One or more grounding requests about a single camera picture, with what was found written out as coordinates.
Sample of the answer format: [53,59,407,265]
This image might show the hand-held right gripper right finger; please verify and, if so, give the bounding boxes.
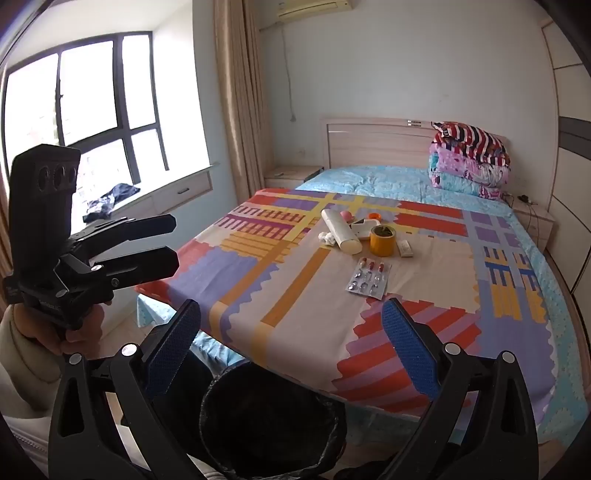
[381,298,540,480]

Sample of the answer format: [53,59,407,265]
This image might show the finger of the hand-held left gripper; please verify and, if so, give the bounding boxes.
[69,213,177,259]
[90,246,180,291]

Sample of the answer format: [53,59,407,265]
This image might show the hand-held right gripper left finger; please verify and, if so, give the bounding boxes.
[48,299,218,480]

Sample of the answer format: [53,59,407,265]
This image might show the silver tablet blister pack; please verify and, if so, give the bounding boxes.
[344,272,387,296]

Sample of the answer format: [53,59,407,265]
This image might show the red capsule blister pack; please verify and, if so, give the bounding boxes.
[356,257,392,283]

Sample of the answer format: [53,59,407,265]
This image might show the tan tape roll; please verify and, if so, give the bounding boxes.
[369,224,397,257]

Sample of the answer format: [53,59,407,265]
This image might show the black trash bin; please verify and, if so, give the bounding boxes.
[199,362,348,480]

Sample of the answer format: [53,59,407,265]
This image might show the white plastic bottle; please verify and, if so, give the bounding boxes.
[321,209,364,254]

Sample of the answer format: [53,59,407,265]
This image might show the person's left forearm white sleeve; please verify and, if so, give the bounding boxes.
[0,314,70,476]

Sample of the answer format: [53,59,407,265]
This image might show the person's left hand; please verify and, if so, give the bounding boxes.
[14,302,106,356]

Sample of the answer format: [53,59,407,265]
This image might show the dark crumpled clothes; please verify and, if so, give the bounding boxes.
[82,183,141,223]

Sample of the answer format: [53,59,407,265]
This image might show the window seat cabinet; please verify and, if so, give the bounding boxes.
[69,164,215,241]

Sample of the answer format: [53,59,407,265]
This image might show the colourful patterned blanket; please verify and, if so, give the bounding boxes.
[136,187,557,423]

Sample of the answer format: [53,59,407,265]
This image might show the black framed window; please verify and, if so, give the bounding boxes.
[2,31,169,195]

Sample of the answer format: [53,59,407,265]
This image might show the wooden nightstand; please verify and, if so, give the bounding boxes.
[264,165,324,192]
[508,198,555,252]

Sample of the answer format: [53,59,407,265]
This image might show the beige curtain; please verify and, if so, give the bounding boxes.
[213,0,273,210]

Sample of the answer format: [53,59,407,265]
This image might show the blue patterned folded quilt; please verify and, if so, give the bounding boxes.
[428,157,506,199]

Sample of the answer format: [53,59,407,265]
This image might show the pink folded quilt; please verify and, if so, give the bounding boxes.
[428,143,511,178]

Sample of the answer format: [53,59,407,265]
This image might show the wooden bed headboard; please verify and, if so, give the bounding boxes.
[320,116,511,171]

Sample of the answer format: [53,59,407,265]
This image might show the white wardrobe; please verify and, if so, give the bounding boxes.
[540,18,591,301]

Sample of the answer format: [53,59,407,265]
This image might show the white air conditioner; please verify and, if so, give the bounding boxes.
[276,0,356,19]

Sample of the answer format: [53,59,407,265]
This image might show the black charger cable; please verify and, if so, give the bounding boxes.
[505,194,539,232]

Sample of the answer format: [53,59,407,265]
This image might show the thin wall cable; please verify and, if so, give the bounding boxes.
[281,21,296,123]

